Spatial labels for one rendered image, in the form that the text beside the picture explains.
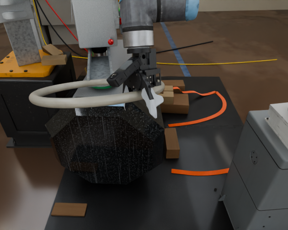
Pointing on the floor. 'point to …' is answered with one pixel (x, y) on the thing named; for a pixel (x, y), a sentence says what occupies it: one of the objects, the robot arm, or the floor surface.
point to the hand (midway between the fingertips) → (137, 115)
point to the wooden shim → (69, 209)
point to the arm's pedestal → (261, 180)
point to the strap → (197, 122)
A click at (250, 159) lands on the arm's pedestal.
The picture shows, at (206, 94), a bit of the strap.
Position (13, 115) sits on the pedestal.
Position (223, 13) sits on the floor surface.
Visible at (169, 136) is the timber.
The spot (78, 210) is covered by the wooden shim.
